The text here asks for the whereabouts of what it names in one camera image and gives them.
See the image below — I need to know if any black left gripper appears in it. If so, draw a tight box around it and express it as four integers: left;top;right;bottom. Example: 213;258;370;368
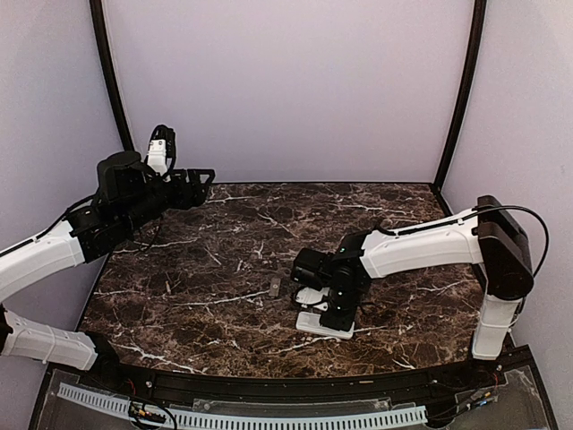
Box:
120;168;214;233

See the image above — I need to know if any white remote control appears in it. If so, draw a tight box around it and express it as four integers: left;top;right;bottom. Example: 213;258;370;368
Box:
295;312;355;340

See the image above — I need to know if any grey battery cover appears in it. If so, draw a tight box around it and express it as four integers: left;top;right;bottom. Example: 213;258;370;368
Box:
269;278;281;297

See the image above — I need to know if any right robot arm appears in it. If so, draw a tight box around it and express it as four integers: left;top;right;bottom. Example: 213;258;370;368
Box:
290;195;542;389

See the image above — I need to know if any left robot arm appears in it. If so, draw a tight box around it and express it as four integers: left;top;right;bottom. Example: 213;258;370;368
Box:
1;151;216;391

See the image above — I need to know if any clear acrylic plate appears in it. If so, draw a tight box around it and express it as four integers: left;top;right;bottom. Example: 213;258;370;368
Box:
192;399;390;417

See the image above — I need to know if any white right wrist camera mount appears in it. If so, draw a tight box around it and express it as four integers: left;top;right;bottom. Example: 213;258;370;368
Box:
294;287;329;312

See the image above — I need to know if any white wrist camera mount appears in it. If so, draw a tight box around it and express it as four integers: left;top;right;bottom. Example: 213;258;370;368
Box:
294;287;329;312
146;125;176;182

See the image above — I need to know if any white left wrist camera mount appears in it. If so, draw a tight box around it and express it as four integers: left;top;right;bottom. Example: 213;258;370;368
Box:
146;125;176;182

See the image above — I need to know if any white slotted cable duct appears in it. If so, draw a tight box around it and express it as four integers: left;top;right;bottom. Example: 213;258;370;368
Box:
57;383;427;429

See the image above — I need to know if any black left corner frame post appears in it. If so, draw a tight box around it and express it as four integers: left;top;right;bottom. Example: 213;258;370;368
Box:
89;0;134;151

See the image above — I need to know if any black corner frame post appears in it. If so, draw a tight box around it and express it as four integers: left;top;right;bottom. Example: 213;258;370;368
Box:
432;0;487;193
89;0;134;151

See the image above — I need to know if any black front frame rail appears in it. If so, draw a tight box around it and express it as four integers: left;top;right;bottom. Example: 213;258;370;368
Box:
81;361;506;405

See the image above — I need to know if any black right corner frame post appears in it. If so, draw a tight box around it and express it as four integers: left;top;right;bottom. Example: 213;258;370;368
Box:
432;0;487;193

